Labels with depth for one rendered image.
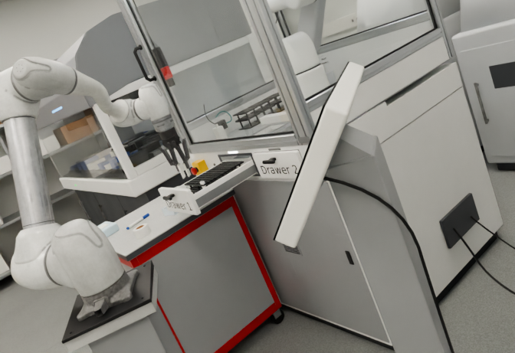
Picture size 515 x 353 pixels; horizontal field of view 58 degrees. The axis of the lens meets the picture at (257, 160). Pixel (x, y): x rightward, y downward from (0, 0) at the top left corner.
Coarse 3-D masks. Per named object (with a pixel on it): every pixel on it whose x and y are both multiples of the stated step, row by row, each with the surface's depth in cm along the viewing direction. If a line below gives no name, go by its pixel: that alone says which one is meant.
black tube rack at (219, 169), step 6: (222, 162) 216; (228, 162) 212; (234, 162) 206; (240, 162) 202; (216, 168) 209; (222, 168) 204; (228, 168) 200; (234, 168) 208; (204, 174) 209; (210, 174) 205; (216, 174) 199; (222, 174) 196; (192, 180) 206; (198, 180) 201; (204, 180) 198; (210, 180) 194; (216, 180) 203; (198, 186) 199; (192, 192) 206
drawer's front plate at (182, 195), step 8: (160, 192) 204; (168, 192) 197; (176, 192) 189; (184, 192) 183; (176, 200) 193; (184, 200) 187; (192, 200) 182; (168, 208) 206; (176, 208) 198; (184, 208) 191; (192, 208) 184
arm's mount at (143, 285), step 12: (144, 264) 166; (144, 276) 156; (144, 288) 148; (132, 300) 144; (144, 300) 141; (72, 312) 153; (108, 312) 143; (120, 312) 140; (72, 324) 145; (84, 324) 142; (96, 324) 139; (72, 336) 138
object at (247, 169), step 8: (232, 160) 216; (240, 160) 211; (248, 160) 205; (240, 168) 197; (248, 168) 199; (224, 176) 193; (232, 176) 195; (240, 176) 196; (248, 176) 199; (216, 184) 190; (224, 184) 192; (232, 184) 194; (200, 192) 186; (208, 192) 188; (216, 192) 190; (224, 192) 192; (200, 200) 186; (208, 200) 188
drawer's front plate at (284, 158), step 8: (256, 152) 195; (264, 152) 189; (272, 152) 184; (280, 152) 178; (288, 152) 174; (296, 152) 171; (256, 160) 194; (280, 160) 180; (288, 160) 177; (296, 160) 173; (264, 168) 192; (272, 168) 188; (280, 168) 183; (288, 168) 179; (264, 176) 195; (272, 176) 190; (280, 176) 186; (288, 176) 182; (296, 176) 178
